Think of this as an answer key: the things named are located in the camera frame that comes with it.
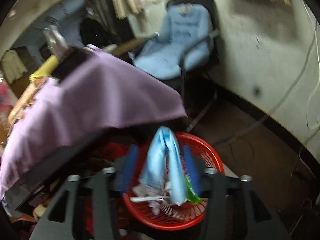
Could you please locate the blue face mask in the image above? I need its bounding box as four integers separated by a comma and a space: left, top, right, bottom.
138, 126, 187, 206

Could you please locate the blue cushioned chair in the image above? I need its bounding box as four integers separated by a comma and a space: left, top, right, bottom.
128, 0, 220, 97

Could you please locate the brown satin pillow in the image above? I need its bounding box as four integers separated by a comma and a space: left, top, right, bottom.
8, 76, 48, 125

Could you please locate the red plastic basket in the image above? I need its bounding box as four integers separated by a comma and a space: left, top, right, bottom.
107, 132, 225, 231

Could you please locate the yellow cloth on chair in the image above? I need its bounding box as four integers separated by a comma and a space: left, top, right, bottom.
29, 55, 59, 83

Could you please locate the steel water bottle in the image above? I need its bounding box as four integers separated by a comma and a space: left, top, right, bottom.
43, 25, 69, 60

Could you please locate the purple bed sheet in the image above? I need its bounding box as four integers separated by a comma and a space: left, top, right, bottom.
1, 49, 186, 194

